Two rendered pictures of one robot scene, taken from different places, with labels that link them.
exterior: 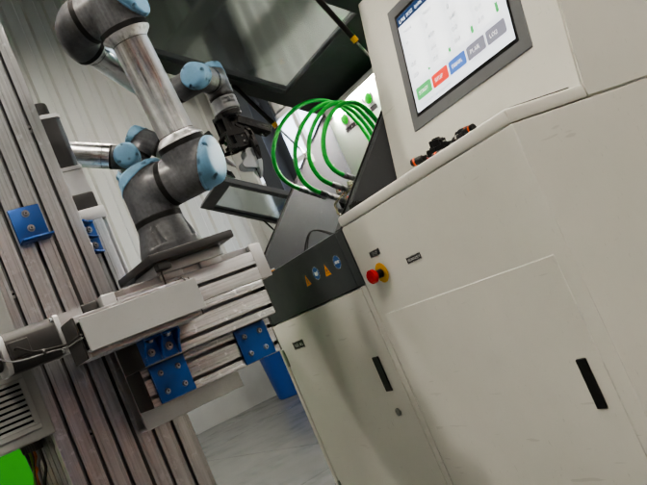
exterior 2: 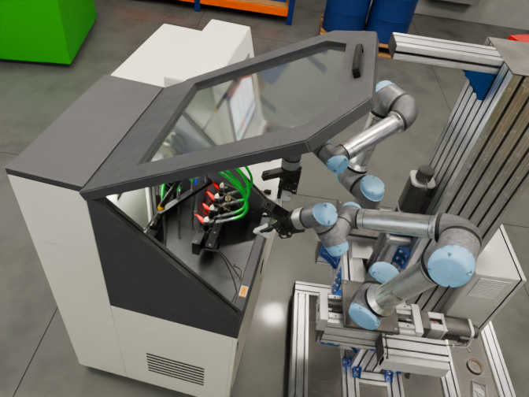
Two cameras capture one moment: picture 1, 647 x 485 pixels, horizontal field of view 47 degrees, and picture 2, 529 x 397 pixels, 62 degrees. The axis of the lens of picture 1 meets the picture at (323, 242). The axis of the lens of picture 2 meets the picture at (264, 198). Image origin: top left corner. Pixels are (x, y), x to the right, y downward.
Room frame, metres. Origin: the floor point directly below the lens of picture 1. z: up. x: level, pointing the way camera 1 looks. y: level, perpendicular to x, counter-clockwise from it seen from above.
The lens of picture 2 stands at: (3.33, 0.85, 2.53)
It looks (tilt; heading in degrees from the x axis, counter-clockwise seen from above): 43 degrees down; 216
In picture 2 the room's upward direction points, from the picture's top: 9 degrees clockwise
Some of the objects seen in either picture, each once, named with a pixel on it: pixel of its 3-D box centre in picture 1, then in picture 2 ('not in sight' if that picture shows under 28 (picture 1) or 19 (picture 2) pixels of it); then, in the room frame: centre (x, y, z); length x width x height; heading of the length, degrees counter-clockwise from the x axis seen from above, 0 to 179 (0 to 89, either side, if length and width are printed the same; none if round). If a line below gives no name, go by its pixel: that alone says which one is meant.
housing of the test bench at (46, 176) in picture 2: not in sight; (146, 199); (2.31, -0.68, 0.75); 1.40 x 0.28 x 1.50; 29
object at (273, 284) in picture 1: (305, 282); (253, 264); (2.28, 0.10, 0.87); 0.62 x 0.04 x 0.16; 29
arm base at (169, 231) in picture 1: (166, 236); not in sight; (1.79, 0.34, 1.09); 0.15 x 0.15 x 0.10
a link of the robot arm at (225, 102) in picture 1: (226, 106); (290, 161); (2.13, 0.10, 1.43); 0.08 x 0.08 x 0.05
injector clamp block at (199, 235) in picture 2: not in sight; (212, 229); (2.29, -0.17, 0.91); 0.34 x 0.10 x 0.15; 29
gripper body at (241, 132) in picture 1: (234, 132); (289, 177); (2.13, 0.11, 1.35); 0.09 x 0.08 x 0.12; 119
